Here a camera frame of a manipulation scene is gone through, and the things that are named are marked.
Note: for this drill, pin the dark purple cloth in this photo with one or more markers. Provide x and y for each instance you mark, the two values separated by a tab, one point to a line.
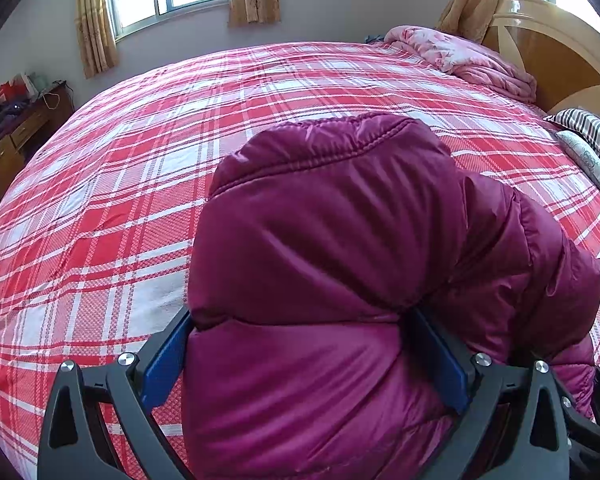
5	116

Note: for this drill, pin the white patterned pillow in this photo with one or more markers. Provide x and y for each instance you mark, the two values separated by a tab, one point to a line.
587	160

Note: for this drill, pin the dark striped pillow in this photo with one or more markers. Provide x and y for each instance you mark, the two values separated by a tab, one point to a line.
592	132

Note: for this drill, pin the magenta quilted puffer jacket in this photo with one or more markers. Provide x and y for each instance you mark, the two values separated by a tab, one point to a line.
330	240

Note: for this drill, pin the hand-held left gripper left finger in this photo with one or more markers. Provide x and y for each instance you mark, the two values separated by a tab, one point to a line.
162	375

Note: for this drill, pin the cream and wood headboard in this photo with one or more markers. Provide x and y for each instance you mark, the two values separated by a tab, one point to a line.
555	45

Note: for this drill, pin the red and white bag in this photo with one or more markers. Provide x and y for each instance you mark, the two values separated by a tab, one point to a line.
10	89

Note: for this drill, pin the bed with red plaid sheet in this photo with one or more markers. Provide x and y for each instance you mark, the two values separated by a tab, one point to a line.
105	210

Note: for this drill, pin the brown wooden desk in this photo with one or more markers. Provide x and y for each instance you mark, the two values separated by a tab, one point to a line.
10	160

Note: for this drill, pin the pink floral folded quilt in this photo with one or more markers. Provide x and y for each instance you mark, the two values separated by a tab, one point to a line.
460	57

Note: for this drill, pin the blue cloth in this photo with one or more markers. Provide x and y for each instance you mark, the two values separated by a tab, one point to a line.
375	39

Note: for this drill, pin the beige curtain beside headboard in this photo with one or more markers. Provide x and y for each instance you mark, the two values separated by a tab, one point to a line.
472	5

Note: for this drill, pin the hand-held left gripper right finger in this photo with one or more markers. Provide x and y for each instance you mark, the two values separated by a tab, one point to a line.
440	365

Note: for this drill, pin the long beige floral curtain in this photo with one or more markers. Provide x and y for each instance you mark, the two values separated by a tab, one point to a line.
97	25

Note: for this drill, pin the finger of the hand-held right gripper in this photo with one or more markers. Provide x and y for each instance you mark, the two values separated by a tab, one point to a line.
592	440

